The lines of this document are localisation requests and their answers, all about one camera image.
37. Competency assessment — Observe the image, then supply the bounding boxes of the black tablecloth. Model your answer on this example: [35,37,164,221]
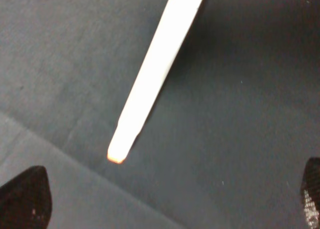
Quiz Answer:
[0,0,320,229]

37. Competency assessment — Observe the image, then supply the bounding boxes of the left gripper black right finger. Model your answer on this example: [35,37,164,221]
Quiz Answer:
[300,157,320,229]

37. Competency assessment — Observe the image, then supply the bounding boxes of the white marker pen orange caps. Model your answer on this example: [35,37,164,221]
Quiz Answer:
[106,0,203,164]

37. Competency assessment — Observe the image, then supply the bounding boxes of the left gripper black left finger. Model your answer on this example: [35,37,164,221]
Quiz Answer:
[0,165,53,229]

